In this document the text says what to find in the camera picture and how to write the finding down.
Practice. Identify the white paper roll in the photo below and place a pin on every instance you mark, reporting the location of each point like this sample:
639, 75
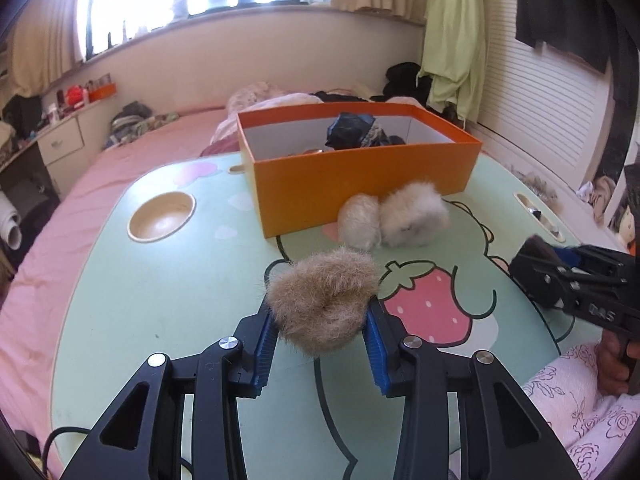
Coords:
11, 225

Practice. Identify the dark clothes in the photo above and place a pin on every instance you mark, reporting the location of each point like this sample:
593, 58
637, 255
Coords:
350, 130

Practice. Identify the pink fuzzy blanket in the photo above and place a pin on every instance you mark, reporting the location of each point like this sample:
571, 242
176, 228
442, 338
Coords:
260, 100

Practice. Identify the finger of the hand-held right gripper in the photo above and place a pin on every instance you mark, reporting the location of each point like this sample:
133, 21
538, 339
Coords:
550, 285
567, 255

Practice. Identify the black clothing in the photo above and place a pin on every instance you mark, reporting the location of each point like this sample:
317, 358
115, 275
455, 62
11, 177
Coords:
340, 96

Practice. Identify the black hanging garment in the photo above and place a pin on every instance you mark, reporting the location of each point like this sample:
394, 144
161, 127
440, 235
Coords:
565, 5

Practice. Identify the plush toy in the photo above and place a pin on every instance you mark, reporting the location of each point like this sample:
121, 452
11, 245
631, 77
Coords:
629, 227

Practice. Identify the pink bed sheet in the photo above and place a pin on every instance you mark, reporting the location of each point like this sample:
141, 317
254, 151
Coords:
75, 200

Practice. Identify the black bag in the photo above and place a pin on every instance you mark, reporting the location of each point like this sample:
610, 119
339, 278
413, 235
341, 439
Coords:
22, 112

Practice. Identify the white slatted radiator cover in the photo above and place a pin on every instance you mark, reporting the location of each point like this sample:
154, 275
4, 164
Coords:
540, 110

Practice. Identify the white drawer cabinet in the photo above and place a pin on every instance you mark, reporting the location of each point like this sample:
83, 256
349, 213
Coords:
60, 142

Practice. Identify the striped clothes pile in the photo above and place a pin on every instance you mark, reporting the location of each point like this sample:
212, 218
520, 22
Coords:
140, 122

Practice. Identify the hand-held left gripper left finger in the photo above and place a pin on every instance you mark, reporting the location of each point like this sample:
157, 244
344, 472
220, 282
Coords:
265, 347

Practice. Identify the black clothes pile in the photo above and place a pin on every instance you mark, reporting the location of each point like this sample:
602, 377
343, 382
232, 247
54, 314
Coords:
405, 80

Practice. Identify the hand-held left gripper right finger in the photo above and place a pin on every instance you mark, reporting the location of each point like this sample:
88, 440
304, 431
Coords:
375, 355

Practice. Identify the orange cardboard box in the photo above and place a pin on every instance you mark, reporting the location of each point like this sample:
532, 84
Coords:
350, 185

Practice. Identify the green cartoon-print desktop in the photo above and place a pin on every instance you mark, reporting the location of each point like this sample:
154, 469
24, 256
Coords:
150, 285

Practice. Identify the small black clip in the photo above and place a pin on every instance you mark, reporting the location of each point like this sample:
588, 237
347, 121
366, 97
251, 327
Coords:
538, 214

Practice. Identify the white fluffy scrunchie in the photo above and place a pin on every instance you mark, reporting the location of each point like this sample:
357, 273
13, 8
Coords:
415, 215

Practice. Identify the black lace scrunchie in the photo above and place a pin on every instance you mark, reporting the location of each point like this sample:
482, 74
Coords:
390, 139

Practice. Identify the red round object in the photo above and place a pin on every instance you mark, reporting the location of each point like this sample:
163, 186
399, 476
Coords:
75, 96

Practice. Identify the beige fluffy scrunchie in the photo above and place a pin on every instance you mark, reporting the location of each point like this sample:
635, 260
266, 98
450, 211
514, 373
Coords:
357, 220

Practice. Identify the dark brown pouch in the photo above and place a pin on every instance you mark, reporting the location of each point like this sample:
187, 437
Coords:
537, 246

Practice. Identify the grey fluffy item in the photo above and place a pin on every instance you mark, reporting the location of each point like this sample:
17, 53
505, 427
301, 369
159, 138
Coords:
535, 182

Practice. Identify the brown fluffy scrunchie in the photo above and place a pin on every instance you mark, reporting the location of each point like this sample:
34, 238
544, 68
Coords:
320, 295

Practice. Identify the cream cloth heap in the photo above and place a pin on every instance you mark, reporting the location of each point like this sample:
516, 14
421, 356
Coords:
600, 195

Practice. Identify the small orange tray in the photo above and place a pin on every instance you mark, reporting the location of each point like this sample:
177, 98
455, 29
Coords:
102, 92

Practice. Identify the person's right hand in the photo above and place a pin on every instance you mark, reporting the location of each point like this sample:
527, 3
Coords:
609, 367

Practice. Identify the light green hanging cloth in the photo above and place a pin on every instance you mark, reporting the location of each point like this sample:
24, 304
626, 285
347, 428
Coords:
455, 35

